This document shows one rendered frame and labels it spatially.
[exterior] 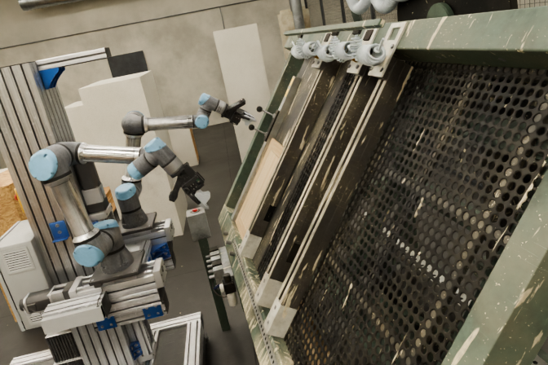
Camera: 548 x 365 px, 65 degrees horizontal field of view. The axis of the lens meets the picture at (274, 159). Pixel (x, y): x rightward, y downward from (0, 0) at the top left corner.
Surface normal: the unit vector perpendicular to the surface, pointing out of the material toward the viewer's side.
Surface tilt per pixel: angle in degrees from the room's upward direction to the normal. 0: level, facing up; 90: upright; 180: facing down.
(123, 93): 90
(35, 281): 90
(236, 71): 90
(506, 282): 54
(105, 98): 90
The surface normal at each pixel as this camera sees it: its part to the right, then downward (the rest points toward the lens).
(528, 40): -0.88, -0.35
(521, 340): 0.23, 0.25
